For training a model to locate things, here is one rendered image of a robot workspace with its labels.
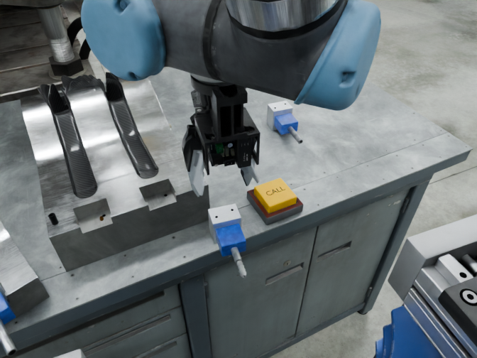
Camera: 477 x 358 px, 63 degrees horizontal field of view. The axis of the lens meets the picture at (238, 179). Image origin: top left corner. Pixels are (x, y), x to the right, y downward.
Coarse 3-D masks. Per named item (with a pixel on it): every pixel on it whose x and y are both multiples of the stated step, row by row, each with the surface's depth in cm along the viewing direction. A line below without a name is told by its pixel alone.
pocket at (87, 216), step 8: (104, 200) 64; (80, 208) 63; (88, 208) 64; (96, 208) 64; (104, 208) 65; (80, 216) 64; (88, 216) 65; (96, 216) 65; (104, 216) 65; (80, 224) 63; (88, 224) 63; (96, 224) 63; (104, 224) 62
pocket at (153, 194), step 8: (152, 184) 67; (160, 184) 68; (168, 184) 68; (144, 192) 67; (152, 192) 68; (160, 192) 69; (168, 192) 69; (152, 200) 67; (160, 200) 67; (168, 200) 67; (176, 200) 65; (152, 208) 64
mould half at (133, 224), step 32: (32, 96) 80; (96, 96) 80; (128, 96) 82; (32, 128) 74; (96, 128) 77; (160, 128) 80; (64, 160) 72; (96, 160) 72; (128, 160) 72; (160, 160) 72; (64, 192) 65; (96, 192) 65; (128, 192) 65; (192, 192) 66; (64, 224) 60; (128, 224) 64; (160, 224) 67; (192, 224) 71; (64, 256) 61; (96, 256) 65
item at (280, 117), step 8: (272, 104) 92; (280, 104) 92; (288, 104) 92; (272, 112) 91; (280, 112) 91; (288, 112) 92; (272, 120) 92; (280, 120) 90; (288, 120) 90; (296, 120) 90; (272, 128) 93; (280, 128) 89; (288, 128) 89; (296, 128) 90; (296, 136) 86
